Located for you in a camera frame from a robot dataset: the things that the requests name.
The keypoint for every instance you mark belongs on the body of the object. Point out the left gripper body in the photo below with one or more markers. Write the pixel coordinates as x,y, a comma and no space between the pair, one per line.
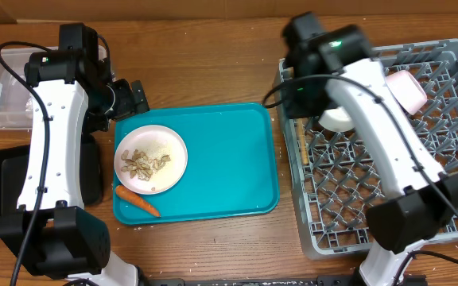
124,104

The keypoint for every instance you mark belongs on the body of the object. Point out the white bowl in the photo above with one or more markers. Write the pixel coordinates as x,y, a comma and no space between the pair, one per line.
336,120

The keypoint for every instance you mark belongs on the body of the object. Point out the pink bowl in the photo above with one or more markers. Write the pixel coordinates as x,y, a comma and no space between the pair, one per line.
407,91

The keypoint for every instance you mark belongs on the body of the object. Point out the white tissue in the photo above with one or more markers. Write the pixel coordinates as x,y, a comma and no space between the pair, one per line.
29,108

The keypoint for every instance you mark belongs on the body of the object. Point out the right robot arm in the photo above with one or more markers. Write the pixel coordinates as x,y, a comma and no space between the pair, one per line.
339,67

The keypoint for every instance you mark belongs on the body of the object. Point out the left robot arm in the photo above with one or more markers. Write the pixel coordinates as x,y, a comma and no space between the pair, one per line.
74,93

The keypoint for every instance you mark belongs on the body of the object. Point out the grey dishwasher rack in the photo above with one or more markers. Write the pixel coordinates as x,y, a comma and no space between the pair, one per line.
332,193

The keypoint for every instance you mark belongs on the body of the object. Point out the peanut shells pile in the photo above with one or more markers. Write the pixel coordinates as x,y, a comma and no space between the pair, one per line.
139,165

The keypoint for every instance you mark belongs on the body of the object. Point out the orange carrot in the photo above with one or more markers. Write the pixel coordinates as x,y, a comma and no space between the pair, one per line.
136,200

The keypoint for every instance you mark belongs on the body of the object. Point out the teal serving tray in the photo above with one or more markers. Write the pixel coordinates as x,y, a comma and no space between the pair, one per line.
231,168

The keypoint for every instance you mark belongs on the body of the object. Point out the clear plastic bin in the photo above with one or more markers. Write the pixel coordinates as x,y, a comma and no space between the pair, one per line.
13,96

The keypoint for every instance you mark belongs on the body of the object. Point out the black plastic tray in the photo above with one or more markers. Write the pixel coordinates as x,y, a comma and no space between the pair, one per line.
13,167

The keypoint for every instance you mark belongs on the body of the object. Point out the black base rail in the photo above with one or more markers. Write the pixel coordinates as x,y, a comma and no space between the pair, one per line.
337,280

